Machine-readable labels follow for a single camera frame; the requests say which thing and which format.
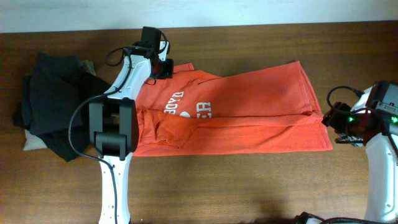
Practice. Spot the beige folded garment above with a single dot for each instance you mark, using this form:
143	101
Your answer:
33	142

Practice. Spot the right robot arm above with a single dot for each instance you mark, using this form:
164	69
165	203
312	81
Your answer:
371	123

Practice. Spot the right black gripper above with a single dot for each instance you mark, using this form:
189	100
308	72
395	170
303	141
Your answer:
330	116

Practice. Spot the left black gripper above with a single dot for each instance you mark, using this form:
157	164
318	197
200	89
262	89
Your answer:
166	71

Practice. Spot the red printed t-shirt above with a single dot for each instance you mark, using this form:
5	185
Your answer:
273	110

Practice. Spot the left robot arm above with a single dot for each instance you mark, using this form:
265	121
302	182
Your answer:
114	129

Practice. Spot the black folded shirt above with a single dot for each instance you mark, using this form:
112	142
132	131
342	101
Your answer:
57	141

